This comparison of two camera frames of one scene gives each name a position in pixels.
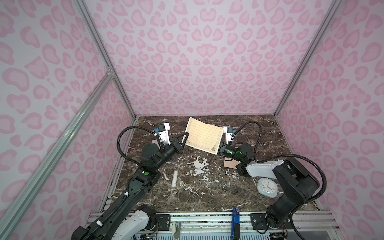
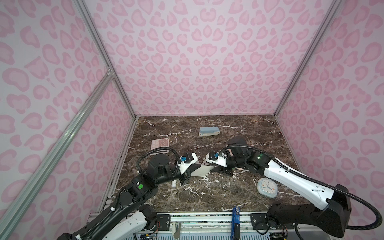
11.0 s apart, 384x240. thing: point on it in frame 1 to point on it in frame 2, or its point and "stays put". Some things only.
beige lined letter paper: [205, 137] to [202, 171]
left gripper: [178, 146] to [185, 176]
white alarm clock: [267, 187] stays put
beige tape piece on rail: [175, 234] stays put
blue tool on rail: [235, 228] stays put
